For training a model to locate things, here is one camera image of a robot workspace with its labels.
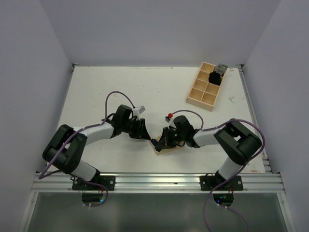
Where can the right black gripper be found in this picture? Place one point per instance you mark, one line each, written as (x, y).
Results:
(165, 141)

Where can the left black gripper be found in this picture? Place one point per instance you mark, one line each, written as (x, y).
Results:
(141, 131)

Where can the beige underwear with navy trim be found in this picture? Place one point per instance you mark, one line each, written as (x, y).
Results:
(164, 151)

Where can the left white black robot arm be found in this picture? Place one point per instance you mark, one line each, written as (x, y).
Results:
(66, 148)

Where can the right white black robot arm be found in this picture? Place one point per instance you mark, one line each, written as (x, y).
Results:
(238, 142)

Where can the wooden compartment organizer box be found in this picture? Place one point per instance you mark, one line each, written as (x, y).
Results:
(202, 93)

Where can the rolled black garment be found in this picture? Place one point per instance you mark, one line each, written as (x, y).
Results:
(215, 78)

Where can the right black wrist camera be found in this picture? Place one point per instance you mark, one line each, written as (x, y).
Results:
(180, 125)

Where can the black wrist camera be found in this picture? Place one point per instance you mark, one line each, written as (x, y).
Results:
(180, 125)
(125, 113)

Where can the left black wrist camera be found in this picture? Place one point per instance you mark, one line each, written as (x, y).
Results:
(125, 113)

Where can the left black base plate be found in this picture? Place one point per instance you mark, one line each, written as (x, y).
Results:
(99, 182)

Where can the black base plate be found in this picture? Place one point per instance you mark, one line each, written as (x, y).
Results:
(208, 182)
(99, 182)

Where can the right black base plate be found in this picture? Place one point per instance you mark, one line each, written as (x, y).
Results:
(208, 182)

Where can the aluminium right side rail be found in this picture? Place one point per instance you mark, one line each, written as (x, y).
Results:
(264, 156)

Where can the aluminium rail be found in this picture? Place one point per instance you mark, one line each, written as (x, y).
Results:
(264, 156)
(163, 183)

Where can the aluminium front rail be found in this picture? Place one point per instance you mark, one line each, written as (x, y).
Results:
(163, 183)

